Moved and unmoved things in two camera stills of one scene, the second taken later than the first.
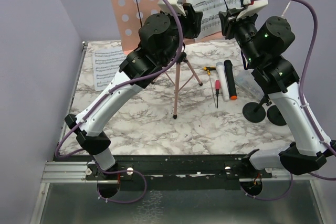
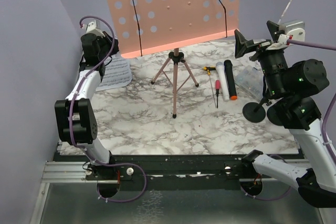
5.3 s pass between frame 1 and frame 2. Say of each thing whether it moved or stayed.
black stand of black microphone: stayed
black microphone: stayed
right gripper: moved
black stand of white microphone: stayed
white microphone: stayed
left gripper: moved
